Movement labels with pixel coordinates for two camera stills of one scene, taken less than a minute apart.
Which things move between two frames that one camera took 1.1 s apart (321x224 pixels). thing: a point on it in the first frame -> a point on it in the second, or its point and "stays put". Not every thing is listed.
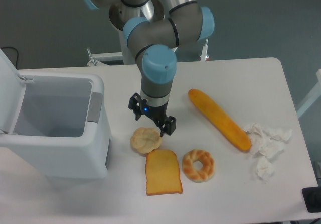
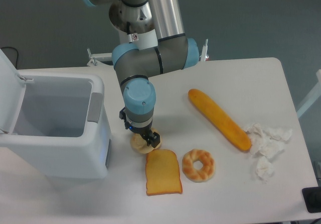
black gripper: [167, 125] -> [146, 132]
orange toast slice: [162, 172] stays put
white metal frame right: [312, 98] stays put
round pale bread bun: [144, 140] stays put
